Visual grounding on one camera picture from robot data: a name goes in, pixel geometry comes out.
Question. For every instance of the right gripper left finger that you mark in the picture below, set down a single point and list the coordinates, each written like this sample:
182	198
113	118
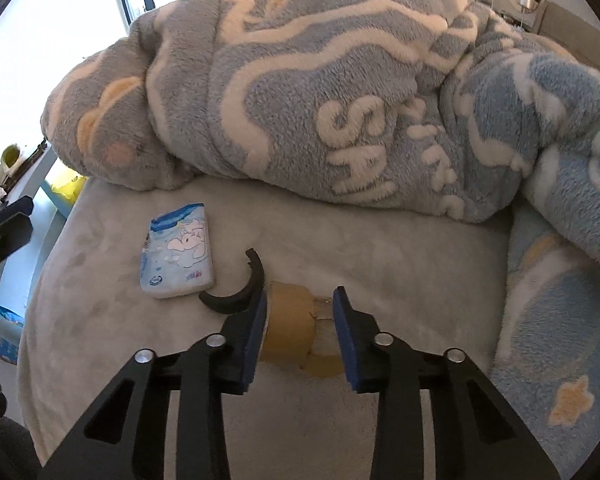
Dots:
122	434

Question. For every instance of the green white fluffy slipper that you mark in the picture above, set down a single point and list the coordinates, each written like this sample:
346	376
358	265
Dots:
10	161

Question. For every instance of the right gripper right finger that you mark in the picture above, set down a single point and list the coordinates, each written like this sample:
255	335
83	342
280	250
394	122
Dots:
477	434

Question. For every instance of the blue tissue pack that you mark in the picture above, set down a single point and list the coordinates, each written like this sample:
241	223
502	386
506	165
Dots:
176	257

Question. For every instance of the grey bed headboard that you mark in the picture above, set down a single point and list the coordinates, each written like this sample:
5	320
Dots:
572	33

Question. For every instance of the brown tape roll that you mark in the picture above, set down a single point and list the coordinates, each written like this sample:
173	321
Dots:
300	332

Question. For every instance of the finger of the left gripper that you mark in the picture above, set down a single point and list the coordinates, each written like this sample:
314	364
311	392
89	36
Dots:
15	226

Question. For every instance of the grey bed sheet mattress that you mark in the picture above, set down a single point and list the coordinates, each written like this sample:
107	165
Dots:
518	298

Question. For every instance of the yellow plastic bag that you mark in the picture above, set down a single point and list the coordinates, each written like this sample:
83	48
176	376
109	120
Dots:
68	185

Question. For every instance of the blue grey fleece blanket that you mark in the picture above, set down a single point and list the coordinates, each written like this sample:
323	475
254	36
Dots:
434	106

